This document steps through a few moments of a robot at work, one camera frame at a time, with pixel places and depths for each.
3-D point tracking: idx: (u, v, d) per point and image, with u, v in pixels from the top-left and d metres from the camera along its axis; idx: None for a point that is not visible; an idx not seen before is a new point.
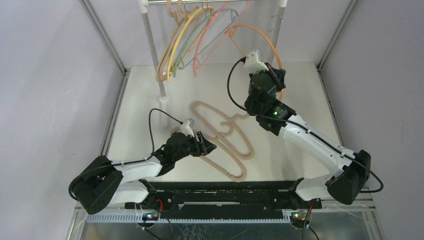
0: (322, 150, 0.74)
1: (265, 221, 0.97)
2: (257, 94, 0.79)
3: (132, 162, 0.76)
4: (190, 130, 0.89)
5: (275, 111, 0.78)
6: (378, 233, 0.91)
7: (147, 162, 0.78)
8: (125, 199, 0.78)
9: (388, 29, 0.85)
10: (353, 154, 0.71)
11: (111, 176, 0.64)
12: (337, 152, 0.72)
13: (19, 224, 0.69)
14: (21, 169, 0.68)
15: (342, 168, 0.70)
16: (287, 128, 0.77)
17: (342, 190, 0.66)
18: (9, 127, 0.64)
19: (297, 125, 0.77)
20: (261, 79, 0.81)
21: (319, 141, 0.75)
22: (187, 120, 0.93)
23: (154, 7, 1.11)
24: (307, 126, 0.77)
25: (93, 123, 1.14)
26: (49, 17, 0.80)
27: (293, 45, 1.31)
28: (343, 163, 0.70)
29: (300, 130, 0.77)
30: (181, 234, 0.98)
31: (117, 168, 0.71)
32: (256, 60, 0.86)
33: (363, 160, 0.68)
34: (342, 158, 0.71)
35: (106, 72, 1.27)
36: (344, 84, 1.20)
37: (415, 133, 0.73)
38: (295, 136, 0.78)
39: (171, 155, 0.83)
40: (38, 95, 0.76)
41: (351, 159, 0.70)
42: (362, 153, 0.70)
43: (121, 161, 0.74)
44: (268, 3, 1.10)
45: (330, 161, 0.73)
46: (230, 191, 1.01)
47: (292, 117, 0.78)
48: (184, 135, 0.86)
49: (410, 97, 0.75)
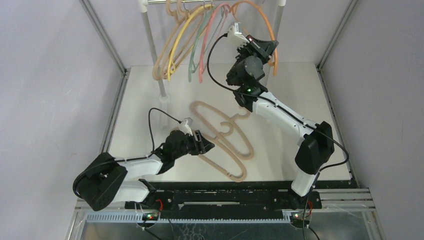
0: (286, 121, 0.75)
1: (265, 220, 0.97)
2: (244, 75, 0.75)
3: (135, 159, 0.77)
4: (189, 128, 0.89)
5: (250, 88, 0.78)
6: (378, 233, 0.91)
7: (150, 158, 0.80)
8: (128, 198, 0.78)
9: (387, 30, 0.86)
10: (315, 124, 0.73)
11: (116, 171, 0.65)
12: (300, 123, 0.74)
13: (19, 224, 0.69)
14: (21, 168, 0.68)
15: (303, 135, 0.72)
16: (257, 103, 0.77)
17: (305, 158, 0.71)
18: (9, 127, 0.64)
19: (266, 100, 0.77)
20: (251, 61, 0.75)
21: (286, 113, 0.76)
22: (186, 118, 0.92)
23: (154, 7, 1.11)
24: (276, 100, 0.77)
25: (93, 123, 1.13)
26: (49, 16, 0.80)
27: (293, 44, 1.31)
28: (305, 132, 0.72)
29: (269, 103, 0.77)
30: (181, 234, 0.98)
31: (122, 164, 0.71)
32: (235, 34, 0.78)
33: (323, 128, 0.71)
34: (304, 128, 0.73)
35: (106, 72, 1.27)
36: (343, 84, 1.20)
37: (415, 134, 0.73)
38: (263, 109, 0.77)
39: (170, 153, 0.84)
40: (38, 94, 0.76)
41: (312, 129, 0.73)
42: (324, 124, 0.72)
43: (124, 158, 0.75)
44: (268, 3, 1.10)
45: (292, 131, 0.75)
46: (230, 191, 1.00)
47: (263, 94, 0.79)
48: (182, 134, 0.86)
49: (409, 98, 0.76)
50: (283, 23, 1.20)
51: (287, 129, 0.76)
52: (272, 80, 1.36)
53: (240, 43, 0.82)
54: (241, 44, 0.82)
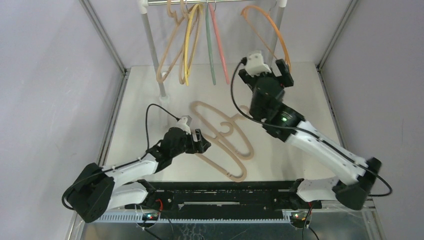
0: (334, 159, 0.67)
1: (264, 220, 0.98)
2: (263, 100, 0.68)
3: (123, 166, 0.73)
4: (187, 127, 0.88)
5: (283, 117, 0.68)
6: (378, 233, 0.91)
7: (142, 161, 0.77)
8: (125, 201, 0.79)
9: (388, 30, 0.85)
10: (365, 163, 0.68)
11: (104, 181, 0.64)
12: (350, 162, 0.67)
13: (20, 224, 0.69)
14: (22, 168, 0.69)
15: (356, 178, 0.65)
16: (298, 137, 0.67)
17: (354, 198, 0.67)
18: (9, 127, 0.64)
19: (309, 134, 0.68)
20: (264, 83, 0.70)
21: (334, 150, 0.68)
22: (185, 116, 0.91)
23: (154, 7, 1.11)
24: (321, 135, 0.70)
25: (93, 124, 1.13)
26: (48, 16, 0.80)
27: (293, 45, 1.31)
28: (358, 173, 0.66)
29: (313, 138, 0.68)
30: (181, 234, 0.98)
31: (108, 174, 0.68)
32: (260, 62, 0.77)
33: (374, 168, 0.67)
34: (356, 167, 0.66)
35: (106, 73, 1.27)
36: (344, 84, 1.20)
37: (415, 134, 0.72)
38: (305, 144, 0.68)
39: (168, 150, 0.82)
40: (38, 94, 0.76)
41: (363, 169, 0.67)
42: (374, 162, 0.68)
43: (112, 167, 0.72)
44: (268, 3, 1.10)
45: (341, 171, 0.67)
46: (230, 191, 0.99)
47: (302, 124, 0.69)
48: (181, 130, 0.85)
49: (409, 99, 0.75)
50: (284, 24, 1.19)
51: (334, 167, 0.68)
52: None
53: (256, 71, 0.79)
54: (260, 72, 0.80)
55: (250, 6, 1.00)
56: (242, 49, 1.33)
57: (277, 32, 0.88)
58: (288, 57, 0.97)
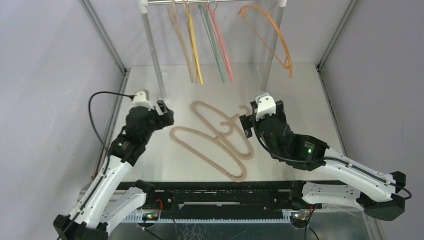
0: (364, 181, 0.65)
1: (264, 221, 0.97)
2: (274, 141, 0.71)
3: (89, 198, 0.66)
4: (148, 102, 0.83)
5: (308, 148, 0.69)
6: (378, 233, 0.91)
7: (108, 175, 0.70)
8: (127, 212, 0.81)
9: (388, 31, 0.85)
10: (394, 179, 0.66)
11: (80, 231, 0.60)
12: (381, 182, 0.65)
13: (21, 224, 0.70)
14: (22, 168, 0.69)
15: (390, 196, 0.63)
16: (326, 166, 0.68)
17: (389, 214, 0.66)
18: (9, 127, 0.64)
19: (336, 161, 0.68)
20: (268, 123, 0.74)
21: (363, 173, 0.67)
22: (139, 91, 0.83)
23: (153, 7, 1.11)
24: (347, 159, 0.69)
25: (93, 124, 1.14)
26: (48, 17, 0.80)
27: (294, 45, 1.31)
28: (391, 192, 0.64)
29: (341, 165, 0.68)
30: (181, 234, 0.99)
31: (79, 220, 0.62)
32: (270, 105, 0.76)
33: (402, 182, 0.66)
34: (387, 186, 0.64)
35: (106, 73, 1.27)
36: (344, 84, 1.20)
37: (415, 135, 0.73)
38: (335, 172, 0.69)
39: (137, 135, 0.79)
40: (38, 94, 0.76)
41: (394, 186, 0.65)
42: (399, 176, 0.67)
43: (78, 210, 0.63)
44: (268, 3, 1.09)
45: (374, 192, 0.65)
46: (230, 191, 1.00)
47: (327, 152, 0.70)
48: (144, 108, 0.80)
49: (409, 99, 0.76)
50: (283, 24, 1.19)
51: (366, 189, 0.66)
52: (272, 79, 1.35)
53: (262, 114, 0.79)
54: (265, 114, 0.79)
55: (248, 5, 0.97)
56: (242, 49, 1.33)
57: (277, 32, 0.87)
58: (288, 57, 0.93)
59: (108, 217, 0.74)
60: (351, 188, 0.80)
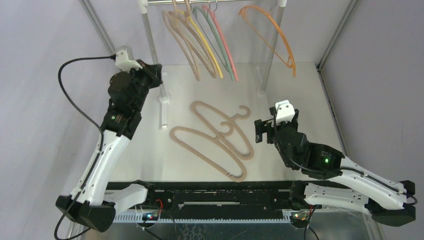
0: (377, 190, 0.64)
1: (264, 221, 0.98)
2: (290, 151, 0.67)
3: (88, 176, 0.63)
4: (134, 62, 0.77)
5: (325, 158, 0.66)
6: (378, 233, 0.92)
7: (104, 151, 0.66)
8: (130, 203, 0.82)
9: (388, 31, 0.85)
10: (405, 188, 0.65)
11: (84, 209, 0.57)
12: (394, 191, 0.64)
13: (20, 224, 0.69)
14: (21, 168, 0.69)
15: (403, 205, 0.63)
16: (343, 177, 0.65)
17: (398, 222, 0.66)
18: (9, 127, 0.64)
19: (352, 170, 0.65)
20: (284, 134, 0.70)
21: (377, 182, 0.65)
22: (121, 50, 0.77)
23: (154, 7, 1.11)
24: (362, 169, 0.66)
25: (93, 123, 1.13)
26: (48, 16, 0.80)
27: (294, 45, 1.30)
28: (403, 201, 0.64)
29: (356, 174, 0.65)
30: (181, 234, 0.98)
31: (81, 200, 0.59)
32: (291, 113, 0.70)
33: (412, 190, 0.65)
34: (399, 196, 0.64)
35: (106, 72, 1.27)
36: (344, 84, 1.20)
37: (417, 135, 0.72)
38: (350, 182, 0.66)
39: (126, 106, 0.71)
40: (38, 93, 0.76)
41: (405, 195, 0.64)
42: (408, 184, 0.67)
43: (78, 189, 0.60)
44: (268, 3, 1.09)
45: (387, 201, 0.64)
46: (230, 191, 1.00)
47: (344, 162, 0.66)
48: (127, 77, 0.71)
49: (410, 99, 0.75)
50: (283, 24, 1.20)
51: (378, 198, 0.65)
52: (272, 79, 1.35)
53: (279, 121, 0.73)
54: (282, 121, 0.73)
55: (249, 6, 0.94)
56: (242, 49, 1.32)
57: (277, 30, 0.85)
58: (291, 56, 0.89)
59: (115, 199, 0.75)
60: (359, 193, 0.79)
